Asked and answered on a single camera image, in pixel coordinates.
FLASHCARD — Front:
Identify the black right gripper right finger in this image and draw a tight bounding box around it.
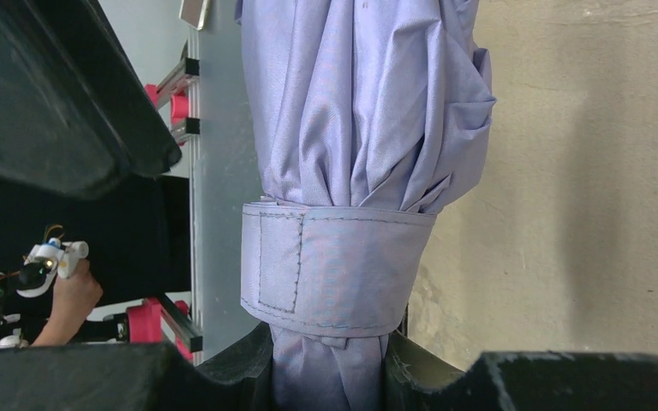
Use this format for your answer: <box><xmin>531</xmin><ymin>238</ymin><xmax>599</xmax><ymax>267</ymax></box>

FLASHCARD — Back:
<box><xmin>384</xmin><ymin>334</ymin><xmax>658</xmax><ymax>410</ymax></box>

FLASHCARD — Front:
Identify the operator hand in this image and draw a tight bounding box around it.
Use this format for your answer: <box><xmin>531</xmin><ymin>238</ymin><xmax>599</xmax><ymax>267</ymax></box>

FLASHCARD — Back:
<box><xmin>31</xmin><ymin>259</ymin><xmax>103</xmax><ymax>347</ymax></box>

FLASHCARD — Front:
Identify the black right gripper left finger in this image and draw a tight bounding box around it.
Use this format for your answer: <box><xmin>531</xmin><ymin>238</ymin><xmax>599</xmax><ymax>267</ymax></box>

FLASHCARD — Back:
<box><xmin>0</xmin><ymin>324</ymin><xmax>272</xmax><ymax>411</ymax></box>

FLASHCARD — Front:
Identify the lavender umbrella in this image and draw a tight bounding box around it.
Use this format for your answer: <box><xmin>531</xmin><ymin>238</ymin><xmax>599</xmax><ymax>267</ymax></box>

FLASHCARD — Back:
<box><xmin>236</xmin><ymin>1</ymin><xmax>495</xmax><ymax>410</ymax></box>

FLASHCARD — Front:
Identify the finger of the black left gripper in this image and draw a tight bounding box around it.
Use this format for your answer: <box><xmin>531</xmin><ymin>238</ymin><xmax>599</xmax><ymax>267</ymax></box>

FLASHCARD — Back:
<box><xmin>0</xmin><ymin>1</ymin><xmax>182</xmax><ymax>199</ymax></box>

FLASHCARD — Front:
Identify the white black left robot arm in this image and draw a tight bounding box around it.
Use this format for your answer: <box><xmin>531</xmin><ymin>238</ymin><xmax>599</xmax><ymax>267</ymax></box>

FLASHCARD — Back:
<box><xmin>0</xmin><ymin>1</ymin><xmax>189</xmax><ymax>304</ymax></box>

